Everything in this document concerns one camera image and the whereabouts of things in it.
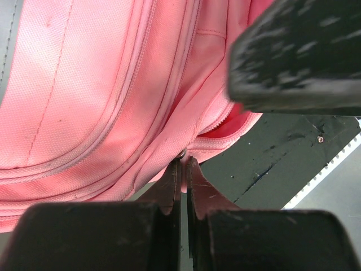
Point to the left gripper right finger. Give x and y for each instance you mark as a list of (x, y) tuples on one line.
[(223, 236)]

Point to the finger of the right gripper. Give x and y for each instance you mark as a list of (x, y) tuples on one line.
[(299, 57)]

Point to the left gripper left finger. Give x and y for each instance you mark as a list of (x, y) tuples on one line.
[(131, 235)]

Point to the pink student backpack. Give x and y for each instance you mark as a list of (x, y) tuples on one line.
[(98, 97)]

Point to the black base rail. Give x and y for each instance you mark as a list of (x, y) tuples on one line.
[(266, 167)]

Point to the white cable duct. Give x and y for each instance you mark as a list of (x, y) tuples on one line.
[(317, 179)]

